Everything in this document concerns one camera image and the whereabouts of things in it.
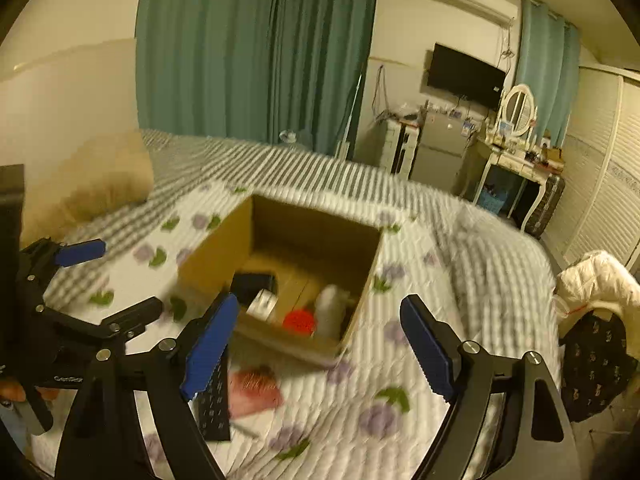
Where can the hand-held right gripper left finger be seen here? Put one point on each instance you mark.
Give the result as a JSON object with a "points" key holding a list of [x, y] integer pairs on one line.
{"points": [[209, 347]]}

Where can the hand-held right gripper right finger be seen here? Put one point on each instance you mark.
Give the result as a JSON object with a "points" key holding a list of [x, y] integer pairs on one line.
{"points": [[427, 352]]}

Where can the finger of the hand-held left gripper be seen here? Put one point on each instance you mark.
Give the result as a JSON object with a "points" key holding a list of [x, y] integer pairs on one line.
{"points": [[80, 252], [132, 314]]}

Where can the brown cardboard box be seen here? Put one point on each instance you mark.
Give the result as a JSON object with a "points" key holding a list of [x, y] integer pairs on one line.
{"points": [[300, 240]]}

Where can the black remote control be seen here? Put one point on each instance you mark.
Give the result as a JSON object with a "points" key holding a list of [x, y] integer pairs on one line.
{"points": [[216, 402]]}

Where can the pink packet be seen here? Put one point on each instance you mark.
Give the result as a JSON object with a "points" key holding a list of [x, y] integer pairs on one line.
{"points": [[255, 390]]}

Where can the small white box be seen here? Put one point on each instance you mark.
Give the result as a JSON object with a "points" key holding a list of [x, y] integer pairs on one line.
{"points": [[263, 305]]}

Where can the tan pillow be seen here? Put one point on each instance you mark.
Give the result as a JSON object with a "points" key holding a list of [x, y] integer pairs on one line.
{"points": [[95, 185]]}

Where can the black flat case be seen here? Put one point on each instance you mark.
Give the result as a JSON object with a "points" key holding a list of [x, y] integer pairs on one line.
{"points": [[255, 284]]}

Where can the red round lid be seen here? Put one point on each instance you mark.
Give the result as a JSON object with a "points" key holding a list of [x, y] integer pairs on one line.
{"points": [[299, 321]]}

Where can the grey striped bed sheet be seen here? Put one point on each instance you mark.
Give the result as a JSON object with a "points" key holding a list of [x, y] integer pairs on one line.
{"points": [[480, 270]]}

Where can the white plastic bottle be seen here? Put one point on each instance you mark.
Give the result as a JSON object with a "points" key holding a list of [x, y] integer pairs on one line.
{"points": [[332, 310]]}

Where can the black printed garment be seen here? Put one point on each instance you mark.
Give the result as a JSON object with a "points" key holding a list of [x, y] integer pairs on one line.
{"points": [[592, 365]]}

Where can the blue storage basket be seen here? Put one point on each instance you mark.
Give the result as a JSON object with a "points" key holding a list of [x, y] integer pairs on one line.
{"points": [[495, 197]]}

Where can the white puffer jacket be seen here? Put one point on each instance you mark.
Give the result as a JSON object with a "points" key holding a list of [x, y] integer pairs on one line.
{"points": [[597, 280]]}

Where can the dark suitcase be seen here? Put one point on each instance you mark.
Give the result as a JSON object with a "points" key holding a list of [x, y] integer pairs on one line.
{"points": [[547, 205]]}

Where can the grey small fridge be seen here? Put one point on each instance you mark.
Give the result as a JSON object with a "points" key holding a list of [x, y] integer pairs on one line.
{"points": [[440, 152]]}

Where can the white drawer cabinet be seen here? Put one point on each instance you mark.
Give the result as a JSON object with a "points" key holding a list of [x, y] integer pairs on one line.
{"points": [[397, 147]]}

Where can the white dressing table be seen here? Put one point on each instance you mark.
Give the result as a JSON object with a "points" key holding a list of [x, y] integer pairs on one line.
{"points": [[505, 160]]}

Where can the white louvred wardrobe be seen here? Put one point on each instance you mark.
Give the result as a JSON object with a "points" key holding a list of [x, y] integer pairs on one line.
{"points": [[600, 160]]}

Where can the white oval vanity mirror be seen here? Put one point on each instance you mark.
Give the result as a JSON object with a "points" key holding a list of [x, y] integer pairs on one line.
{"points": [[520, 107]]}

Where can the green curtain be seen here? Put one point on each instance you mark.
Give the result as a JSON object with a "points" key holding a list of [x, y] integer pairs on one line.
{"points": [[250, 50]]}

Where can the light blue curtain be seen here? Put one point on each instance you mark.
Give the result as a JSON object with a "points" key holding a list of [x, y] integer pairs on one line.
{"points": [[547, 70]]}

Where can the black wall television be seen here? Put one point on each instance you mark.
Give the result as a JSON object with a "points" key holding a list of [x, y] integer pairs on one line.
{"points": [[465, 75]]}

